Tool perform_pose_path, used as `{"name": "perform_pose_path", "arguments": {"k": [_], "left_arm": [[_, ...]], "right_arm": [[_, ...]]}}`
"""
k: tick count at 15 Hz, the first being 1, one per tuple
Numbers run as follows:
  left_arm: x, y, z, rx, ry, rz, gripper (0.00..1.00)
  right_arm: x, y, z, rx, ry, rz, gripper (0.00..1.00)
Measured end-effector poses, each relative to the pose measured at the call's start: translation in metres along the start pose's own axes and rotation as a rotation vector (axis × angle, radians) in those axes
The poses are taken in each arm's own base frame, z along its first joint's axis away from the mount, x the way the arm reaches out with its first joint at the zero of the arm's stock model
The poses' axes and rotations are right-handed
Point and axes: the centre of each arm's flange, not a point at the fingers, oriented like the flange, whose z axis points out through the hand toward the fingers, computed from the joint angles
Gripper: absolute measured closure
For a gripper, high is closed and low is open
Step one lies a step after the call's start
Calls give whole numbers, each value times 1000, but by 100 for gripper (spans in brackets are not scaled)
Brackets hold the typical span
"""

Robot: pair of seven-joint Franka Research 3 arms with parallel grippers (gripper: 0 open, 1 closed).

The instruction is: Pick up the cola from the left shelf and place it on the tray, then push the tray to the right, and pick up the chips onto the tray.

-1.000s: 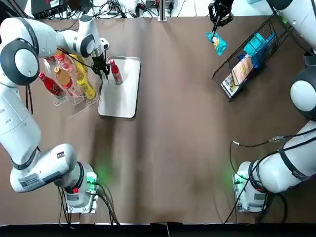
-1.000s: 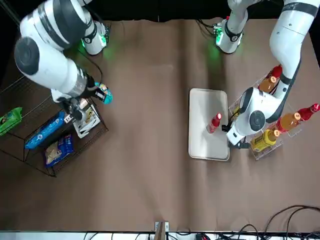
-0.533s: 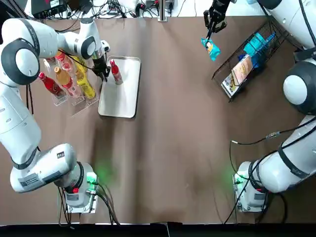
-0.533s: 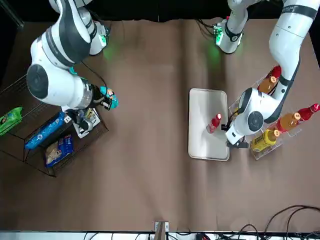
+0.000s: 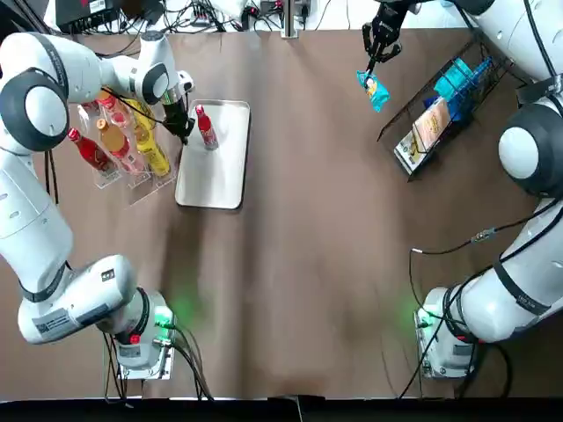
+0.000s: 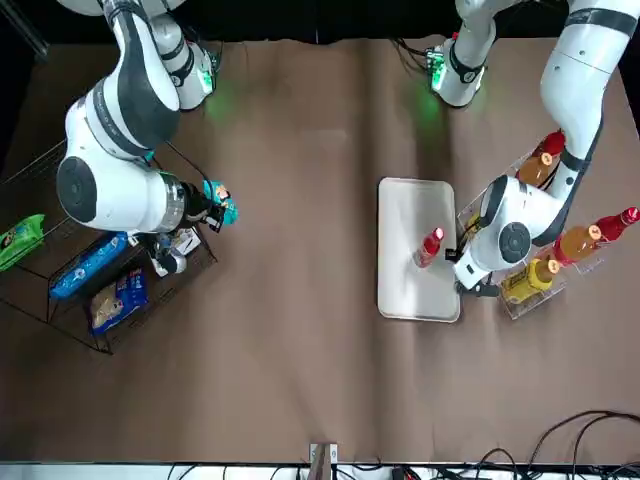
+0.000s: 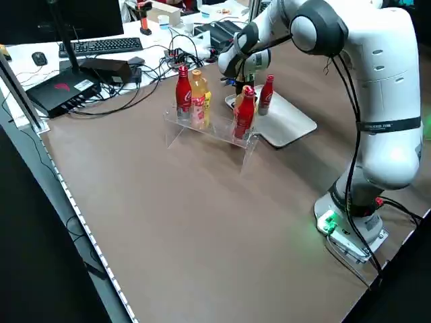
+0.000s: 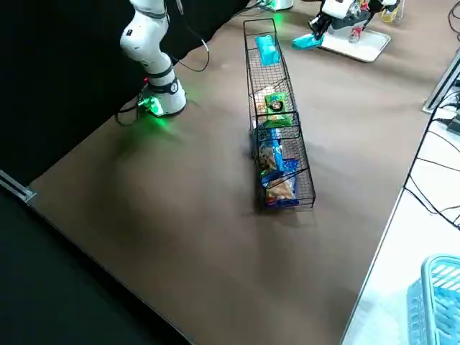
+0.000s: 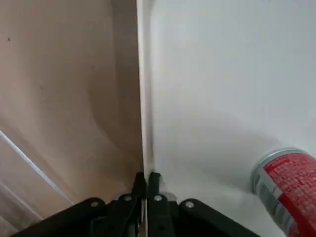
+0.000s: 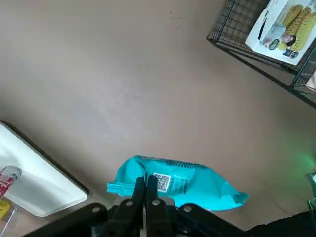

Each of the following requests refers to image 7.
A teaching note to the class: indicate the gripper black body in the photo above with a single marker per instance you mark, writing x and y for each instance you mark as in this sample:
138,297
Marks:
247,81

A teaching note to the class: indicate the red cola bottle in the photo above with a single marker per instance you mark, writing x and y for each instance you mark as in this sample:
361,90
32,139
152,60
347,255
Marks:
266,96
183,94
244,116

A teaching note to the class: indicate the white rectangular tray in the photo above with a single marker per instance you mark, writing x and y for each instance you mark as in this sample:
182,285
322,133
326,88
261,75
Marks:
289,121

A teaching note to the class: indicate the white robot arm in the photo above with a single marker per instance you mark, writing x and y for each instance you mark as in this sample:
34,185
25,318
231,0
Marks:
387,101

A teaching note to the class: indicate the clear acrylic stepped shelf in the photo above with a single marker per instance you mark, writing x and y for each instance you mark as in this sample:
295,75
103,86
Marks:
208,134

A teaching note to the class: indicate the yellow label drink bottle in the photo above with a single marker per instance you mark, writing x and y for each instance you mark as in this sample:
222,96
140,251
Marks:
208,104

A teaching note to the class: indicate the black device stack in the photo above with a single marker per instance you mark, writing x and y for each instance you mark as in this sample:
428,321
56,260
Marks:
222,30

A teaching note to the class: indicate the power strip red switches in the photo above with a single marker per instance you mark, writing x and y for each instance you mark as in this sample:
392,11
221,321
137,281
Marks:
175,57

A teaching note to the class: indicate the white paper cup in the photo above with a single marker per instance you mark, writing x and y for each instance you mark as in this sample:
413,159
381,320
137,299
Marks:
188,25

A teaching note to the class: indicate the paper cup blue print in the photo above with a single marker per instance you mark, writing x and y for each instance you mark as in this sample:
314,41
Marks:
163,22

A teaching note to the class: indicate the cardboard box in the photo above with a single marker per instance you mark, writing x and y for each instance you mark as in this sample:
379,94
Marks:
166,13

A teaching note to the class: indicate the orange black handheld tool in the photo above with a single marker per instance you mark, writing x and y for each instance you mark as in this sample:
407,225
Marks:
145,20

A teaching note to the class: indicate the black rectangular box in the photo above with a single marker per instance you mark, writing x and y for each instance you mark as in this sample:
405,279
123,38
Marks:
107,69

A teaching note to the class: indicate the black keyboard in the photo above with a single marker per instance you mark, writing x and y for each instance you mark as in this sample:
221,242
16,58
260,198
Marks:
101,46

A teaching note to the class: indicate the black monitor stand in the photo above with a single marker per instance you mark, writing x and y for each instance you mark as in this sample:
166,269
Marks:
67,47

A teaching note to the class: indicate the black box red logo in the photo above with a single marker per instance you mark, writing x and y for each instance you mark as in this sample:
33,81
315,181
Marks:
57,91

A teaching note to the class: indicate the black computer monitor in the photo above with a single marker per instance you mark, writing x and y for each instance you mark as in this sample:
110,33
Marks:
67,17

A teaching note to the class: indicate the black computer mouse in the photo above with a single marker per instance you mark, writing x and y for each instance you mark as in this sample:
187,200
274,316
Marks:
39,59

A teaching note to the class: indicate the aluminium frame profile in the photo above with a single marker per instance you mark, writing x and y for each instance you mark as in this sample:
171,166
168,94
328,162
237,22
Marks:
20,94

